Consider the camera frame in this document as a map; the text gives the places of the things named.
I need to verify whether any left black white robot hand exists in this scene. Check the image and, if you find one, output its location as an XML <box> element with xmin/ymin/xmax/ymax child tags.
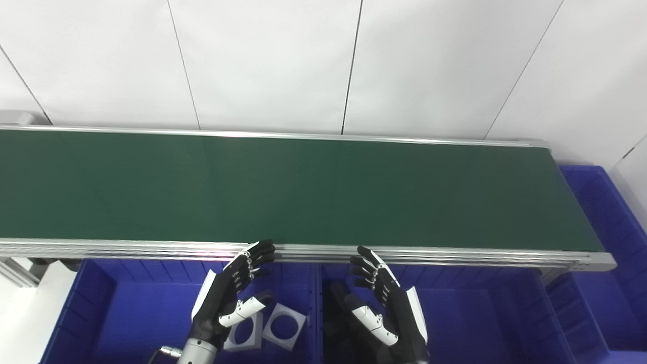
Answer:
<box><xmin>191</xmin><ymin>240</ymin><xmax>276</xmax><ymax>349</ymax></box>

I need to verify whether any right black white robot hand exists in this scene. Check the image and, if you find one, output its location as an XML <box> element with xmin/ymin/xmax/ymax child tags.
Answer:
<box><xmin>334</xmin><ymin>246</ymin><xmax>430</xmax><ymax>364</ymax></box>

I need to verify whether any blue bin with black parts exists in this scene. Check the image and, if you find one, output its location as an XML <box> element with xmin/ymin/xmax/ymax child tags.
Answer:
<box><xmin>316</xmin><ymin>263</ymin><xmax>577</xmax><ymax>364</ymax></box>

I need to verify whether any green conveyor belt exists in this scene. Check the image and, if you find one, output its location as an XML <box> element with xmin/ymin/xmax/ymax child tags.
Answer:
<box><xmin>0</xmin><ymin>124</ymin><xmax>617</xmax><ymax>274</ymax></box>
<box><xmin>0</xmin><ymin>129</ymin><xmax>606</xmax><ymax>252</ymax></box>

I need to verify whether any blue bin with white parts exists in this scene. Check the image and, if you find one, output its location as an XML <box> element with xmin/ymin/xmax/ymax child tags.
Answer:
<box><xmin>40</xmin><ymin>259</ymin><xmax>320</xmax><ymax>364</ymax></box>

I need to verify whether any aluminium conveyor leg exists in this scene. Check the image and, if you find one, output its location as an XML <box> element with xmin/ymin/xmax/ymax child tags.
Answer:
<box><xmin>0</xmin><ymin>258</ymin><xmax>41</xmax><ymax>289</ymax></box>
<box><xmin>538</xmin><ymin>268</ymin><xmax>567</xmax><ymax>286</ymax></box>

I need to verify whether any black conveyor drive motor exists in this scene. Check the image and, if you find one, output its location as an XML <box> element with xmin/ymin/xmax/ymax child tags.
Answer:
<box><xmin>30</xmin><ymin>259</ymin><xmax>81</xmax><ymax>271</ymax></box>

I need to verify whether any empty blue bin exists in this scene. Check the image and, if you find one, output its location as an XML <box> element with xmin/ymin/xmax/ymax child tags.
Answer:
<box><xmin>546</xmin><ymin>164</ymin><xmax>647</xmax><ymax>364</ymax></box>

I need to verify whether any grey conveyor end housing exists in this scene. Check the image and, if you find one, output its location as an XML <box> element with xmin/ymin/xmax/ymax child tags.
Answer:
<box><xmin>0</xmin><ymin>111</ymin><xmax>37</xmax><ymax>126</ymax></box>

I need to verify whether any white square ring part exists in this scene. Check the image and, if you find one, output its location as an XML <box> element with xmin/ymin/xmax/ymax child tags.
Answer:
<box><xmin>262</xmin><ymin>303</ymin><xmax>307</xmax><ymax>351</ymax></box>
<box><xmin>222</xmin><ymin>311</ymin><xmax>264</xmax><ymax>353</ymax></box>

